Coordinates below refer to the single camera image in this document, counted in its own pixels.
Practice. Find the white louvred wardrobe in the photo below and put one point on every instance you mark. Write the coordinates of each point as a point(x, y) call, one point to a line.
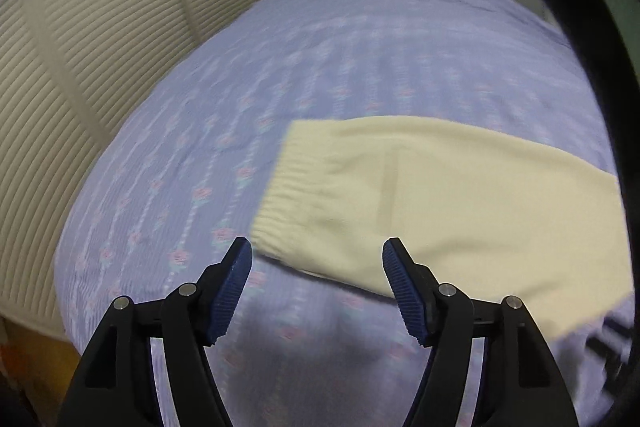
point(100, 57)

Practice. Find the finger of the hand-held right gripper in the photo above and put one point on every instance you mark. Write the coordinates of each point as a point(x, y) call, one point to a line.
point(614, 364)

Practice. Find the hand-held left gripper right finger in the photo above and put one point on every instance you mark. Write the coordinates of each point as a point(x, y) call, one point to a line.
point(402, 292)

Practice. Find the cream pants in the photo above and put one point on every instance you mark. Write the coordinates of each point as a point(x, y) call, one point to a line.
point(450, 207)

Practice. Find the purple floral duvet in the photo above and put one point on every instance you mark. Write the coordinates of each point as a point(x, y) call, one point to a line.
point(300, 82)

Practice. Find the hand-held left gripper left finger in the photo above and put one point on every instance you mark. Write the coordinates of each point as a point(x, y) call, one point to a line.
point(232, 287)

